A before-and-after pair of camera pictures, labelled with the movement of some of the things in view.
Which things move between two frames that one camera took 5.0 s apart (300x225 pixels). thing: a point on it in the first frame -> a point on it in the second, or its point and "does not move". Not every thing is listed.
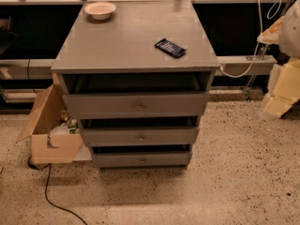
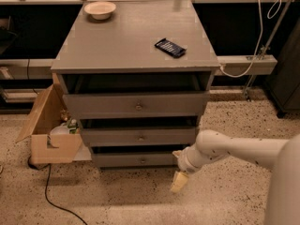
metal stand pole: [266, 45] does not move
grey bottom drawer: [142, 160] does not move
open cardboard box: [50, 148] does not move
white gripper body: [291, 35] -> [185, 162]
